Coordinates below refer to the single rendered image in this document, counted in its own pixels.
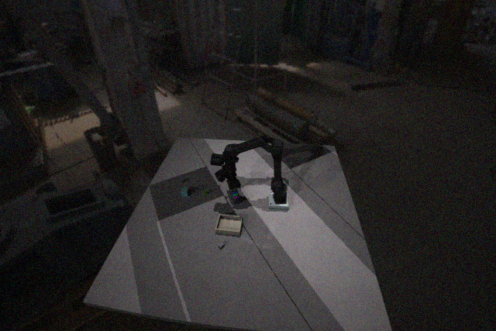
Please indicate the shallow beige tray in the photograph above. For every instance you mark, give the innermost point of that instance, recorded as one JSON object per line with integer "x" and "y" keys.
{"x": 229, "y": 224}

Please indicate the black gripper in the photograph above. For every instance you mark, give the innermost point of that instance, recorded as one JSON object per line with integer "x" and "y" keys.
{"x": 232, "y": 182}

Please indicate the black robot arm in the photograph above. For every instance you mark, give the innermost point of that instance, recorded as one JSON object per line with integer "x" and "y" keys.
{"x": 229, "y": 156}

